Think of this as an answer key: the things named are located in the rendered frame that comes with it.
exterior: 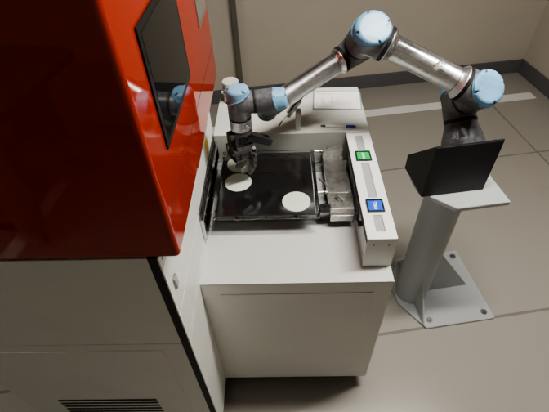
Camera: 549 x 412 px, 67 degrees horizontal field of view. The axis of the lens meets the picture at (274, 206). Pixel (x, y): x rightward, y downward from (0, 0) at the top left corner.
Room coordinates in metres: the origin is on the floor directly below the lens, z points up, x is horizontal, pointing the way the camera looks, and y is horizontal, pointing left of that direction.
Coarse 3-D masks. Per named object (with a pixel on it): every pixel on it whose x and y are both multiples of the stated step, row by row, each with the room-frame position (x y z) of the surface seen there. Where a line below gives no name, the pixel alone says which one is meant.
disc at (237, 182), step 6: (234, 174) 1.20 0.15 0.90; (240, 174) 1.20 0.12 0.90; (228, 180) 1.17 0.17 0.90; (234, 180) 1.17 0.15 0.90; (240, 180) 1.17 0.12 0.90; (246, 180) 1.17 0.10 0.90; (228, 186) 1.13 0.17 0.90; (234, 186) 1.13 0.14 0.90; (240, 186) 1.13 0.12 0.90; (246, 186) 1.13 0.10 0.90
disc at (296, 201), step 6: (294, 192) 1.09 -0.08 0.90; (300, 192) 1.09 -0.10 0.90; (288, 198) 1.06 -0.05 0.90; (294, 198) 1.06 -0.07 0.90; (300, 198) 1.06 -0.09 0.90; (306, 198) 1.05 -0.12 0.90; (288, 204) 1.03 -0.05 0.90; (294, 204) 1.02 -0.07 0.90; (300, 204) 1.02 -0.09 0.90; (306, 204) 1.02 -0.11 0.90; (294, 210) 1.00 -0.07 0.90; (300, 210) 0.99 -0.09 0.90
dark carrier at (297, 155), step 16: (224, 160) 1.29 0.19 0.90; (272, 160) 1.28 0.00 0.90; (288, 160) 1.27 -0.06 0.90; (304, 160) 1.27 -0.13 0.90; (224, 176) 1.20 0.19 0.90; (256, 176) 1.19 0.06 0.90; (272, 176) 1.18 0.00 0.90; (288, 176) 1.18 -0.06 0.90; (304, 176) 1.17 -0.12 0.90; (224, 192) 1.10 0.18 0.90; (240, 192) 1.10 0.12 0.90; (256, 192) 1.10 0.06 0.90; (272, 192) 1.09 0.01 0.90; (288, 192) 1.09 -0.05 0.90; (304, 192) 1.08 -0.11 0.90; (224, 208) 1.02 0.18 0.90; (240, 208) 1.02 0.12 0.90; (256, 208) 1.01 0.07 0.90; (272, 208) 1.01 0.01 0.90
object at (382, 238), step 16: (352, 144) 1.28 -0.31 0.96; (368, 144) 1.27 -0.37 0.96; (352, 160) 1.18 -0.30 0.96; (368, 176) 1.09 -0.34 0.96; (368, 192) 1.01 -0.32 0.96; (384, 192) 1.00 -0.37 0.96; (368, 224) 0.86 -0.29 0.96; (384, 224) 0.86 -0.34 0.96; (368, 240) 0.80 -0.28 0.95; (384, 240) 0.80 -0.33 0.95; (368, 256) 0.80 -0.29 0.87; (384, 256) 0.80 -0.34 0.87
